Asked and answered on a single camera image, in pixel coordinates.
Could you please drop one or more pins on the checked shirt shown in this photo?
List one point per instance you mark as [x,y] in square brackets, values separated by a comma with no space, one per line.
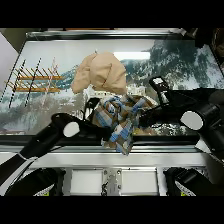
[120,123]

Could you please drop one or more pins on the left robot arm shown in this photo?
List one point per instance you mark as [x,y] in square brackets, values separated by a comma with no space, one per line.
[50,135]

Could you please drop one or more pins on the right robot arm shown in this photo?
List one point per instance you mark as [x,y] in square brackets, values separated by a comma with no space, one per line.
[206,116]

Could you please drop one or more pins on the black clothes hanger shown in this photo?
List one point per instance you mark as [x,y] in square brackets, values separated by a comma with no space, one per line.
[17,83]
[33,83]

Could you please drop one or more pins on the beige garment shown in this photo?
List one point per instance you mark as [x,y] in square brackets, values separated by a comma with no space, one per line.
[103,73]

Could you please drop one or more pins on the wooden hanger rack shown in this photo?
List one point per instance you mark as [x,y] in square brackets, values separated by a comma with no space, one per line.
[36,78]

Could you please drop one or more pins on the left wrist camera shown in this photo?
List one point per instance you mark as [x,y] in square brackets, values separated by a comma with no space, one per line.
[89,107]

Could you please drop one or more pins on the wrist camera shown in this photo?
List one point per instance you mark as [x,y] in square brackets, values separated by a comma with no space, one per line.
[89,107]
[160,87]

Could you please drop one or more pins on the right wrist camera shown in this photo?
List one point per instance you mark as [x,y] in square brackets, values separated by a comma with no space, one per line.
[160,87]

